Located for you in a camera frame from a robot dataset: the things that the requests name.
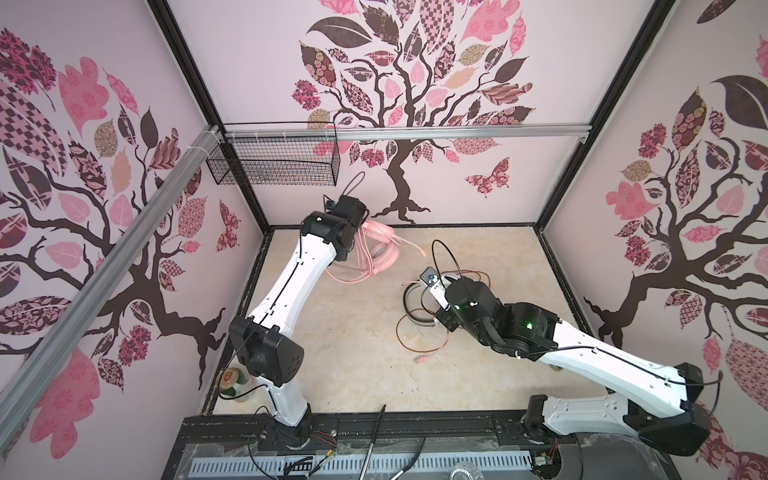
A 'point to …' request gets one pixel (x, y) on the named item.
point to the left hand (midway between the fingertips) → (318, 251)
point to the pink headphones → (377, 251)
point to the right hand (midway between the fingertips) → (440, 285)
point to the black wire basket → (279, 154)
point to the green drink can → (232, 382)
